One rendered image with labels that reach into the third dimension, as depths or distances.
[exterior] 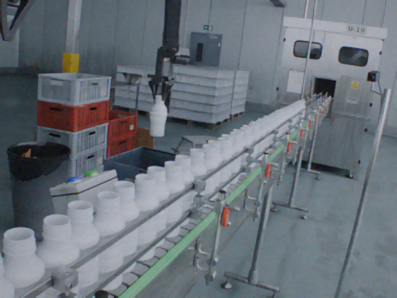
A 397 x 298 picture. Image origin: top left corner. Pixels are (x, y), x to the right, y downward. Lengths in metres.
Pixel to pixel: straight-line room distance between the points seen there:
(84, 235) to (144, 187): 0.18
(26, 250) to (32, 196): 2.26
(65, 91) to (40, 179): 0.89
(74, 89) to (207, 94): 4.59
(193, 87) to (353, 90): 3.39
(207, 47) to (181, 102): 4.30
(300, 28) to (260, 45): 5.80
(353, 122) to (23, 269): 5.21
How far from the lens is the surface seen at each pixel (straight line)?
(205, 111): 7.54
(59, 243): 0.53
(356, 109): 5.48
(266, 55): 11.25
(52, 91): 3.35
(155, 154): 1.78
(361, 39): 5.49
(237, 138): 1.22
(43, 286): 0.50
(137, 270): 0.73
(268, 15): 11.35
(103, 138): 3.74
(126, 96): 8.46
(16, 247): 0.49
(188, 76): 7.62
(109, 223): 0.61
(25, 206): 2.80
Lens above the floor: 1.40
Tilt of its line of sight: 13 degrees down
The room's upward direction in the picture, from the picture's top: 7 degrees clockwise
